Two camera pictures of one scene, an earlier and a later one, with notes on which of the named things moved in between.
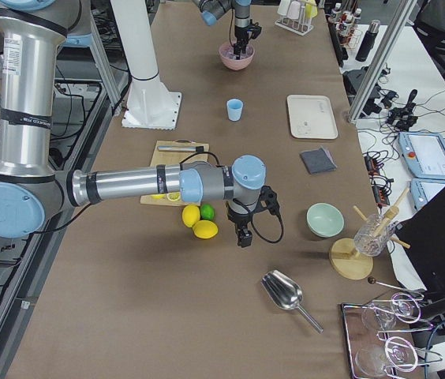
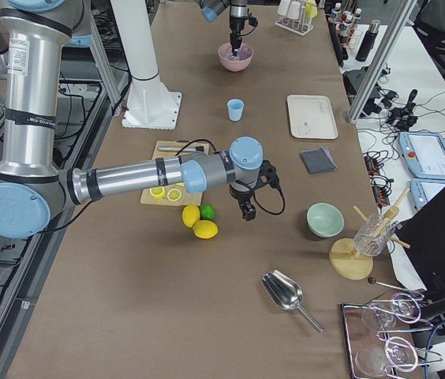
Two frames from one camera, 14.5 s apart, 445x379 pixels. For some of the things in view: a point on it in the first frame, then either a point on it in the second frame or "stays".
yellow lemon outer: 205,229 stays
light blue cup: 235,109 stays
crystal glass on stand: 367,243 stays
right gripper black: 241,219 -> 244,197
